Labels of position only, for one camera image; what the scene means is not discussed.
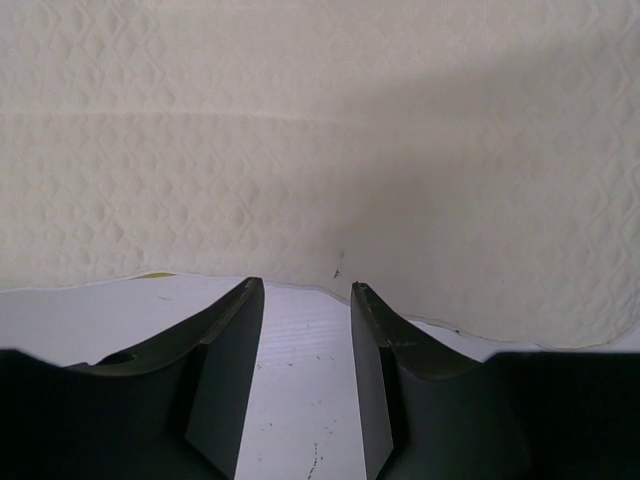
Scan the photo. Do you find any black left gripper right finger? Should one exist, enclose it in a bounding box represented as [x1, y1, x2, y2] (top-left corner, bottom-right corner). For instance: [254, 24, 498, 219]
[350, 283, 639, 479]

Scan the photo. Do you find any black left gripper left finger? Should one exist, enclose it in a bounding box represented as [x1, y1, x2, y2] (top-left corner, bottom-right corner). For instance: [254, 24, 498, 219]
[1, 278, 264, 479]

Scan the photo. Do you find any cream quilted pillow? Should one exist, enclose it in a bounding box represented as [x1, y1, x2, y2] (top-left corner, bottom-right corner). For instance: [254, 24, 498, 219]
[1, 1, 639, 348]

